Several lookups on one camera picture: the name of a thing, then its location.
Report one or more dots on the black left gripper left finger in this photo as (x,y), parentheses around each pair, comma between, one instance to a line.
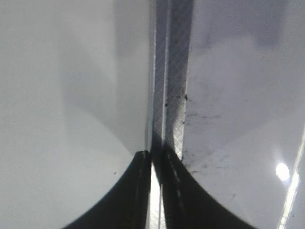
(125,205)

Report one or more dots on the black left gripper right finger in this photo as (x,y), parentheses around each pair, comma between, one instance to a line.
(186,204)

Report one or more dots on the white board with grey frame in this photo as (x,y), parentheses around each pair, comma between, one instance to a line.
(229,99)

